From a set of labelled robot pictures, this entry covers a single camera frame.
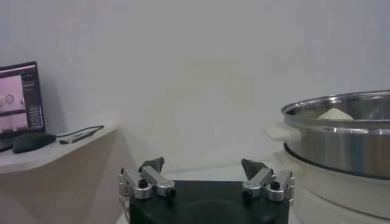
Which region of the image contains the black computer mouse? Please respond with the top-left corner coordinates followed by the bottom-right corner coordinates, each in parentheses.
top-left (12, 131), bottom-right (58, 155)

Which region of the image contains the white steamed baozi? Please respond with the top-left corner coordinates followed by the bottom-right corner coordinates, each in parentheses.
top-left (316, 107), bottom-right (355, 121)

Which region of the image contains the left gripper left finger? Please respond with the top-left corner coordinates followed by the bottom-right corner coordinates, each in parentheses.
top-left (117, 156), bottom-right (177, 220)

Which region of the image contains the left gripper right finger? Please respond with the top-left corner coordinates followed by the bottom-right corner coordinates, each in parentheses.
top-left (240, 158), bottom-right (296, 203)

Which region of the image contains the white electric cooker base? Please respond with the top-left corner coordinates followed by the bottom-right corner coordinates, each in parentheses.
top-left (272, 150), bottom-right (390, 224)

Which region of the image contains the white side table with mouse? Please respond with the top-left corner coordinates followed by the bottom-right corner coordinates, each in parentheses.
top-left (0, 125), bottom-right (135, 224)

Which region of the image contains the stainless steel steamer basket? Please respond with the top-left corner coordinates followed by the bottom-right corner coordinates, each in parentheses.
top-left (264, 89), bottom-right (390, 181)

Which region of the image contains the grey usb hub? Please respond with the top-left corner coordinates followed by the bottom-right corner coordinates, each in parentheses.
top-left (58, 130), bottom-right (96, 145)

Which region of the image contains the black hub cable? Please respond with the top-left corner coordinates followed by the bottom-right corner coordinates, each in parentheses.
top-left (55, 125), bottom-right (105, 138)

